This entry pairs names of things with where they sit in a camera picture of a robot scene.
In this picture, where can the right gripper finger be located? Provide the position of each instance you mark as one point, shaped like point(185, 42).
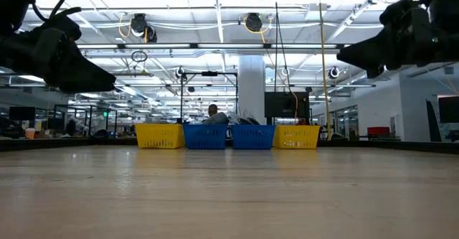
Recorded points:
point(369, 52)

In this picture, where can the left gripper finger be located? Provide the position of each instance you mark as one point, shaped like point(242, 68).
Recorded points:
point(82, 77)

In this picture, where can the orange cup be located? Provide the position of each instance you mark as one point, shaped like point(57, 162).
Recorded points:
point(30, 133)

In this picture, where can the blue plastic basket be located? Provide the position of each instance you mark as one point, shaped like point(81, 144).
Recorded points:
point(252, 136)
point(205, 136)

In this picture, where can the black cage frame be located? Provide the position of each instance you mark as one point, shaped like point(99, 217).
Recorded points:
point(86, 105)

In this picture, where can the white building column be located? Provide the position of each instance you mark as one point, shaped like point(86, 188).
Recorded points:
point(251, 92)

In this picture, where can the yellow plastic basket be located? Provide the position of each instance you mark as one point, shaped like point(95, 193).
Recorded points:
point(159, 135)
point(295, 136)

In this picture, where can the person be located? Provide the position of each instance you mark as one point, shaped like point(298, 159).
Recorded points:
point(213, 110)

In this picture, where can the black wall screen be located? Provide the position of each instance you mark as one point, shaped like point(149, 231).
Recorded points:
point(285, 104)

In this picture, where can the red box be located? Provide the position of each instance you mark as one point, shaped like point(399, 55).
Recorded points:
point(378, 130)

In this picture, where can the black rig frame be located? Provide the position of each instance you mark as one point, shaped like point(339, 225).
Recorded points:
point(209, 73)

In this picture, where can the black monitor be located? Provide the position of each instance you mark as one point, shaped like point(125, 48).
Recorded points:
point(450, 109)
point(21, 113)

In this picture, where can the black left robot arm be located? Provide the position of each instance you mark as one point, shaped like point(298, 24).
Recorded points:
point(14, 2)

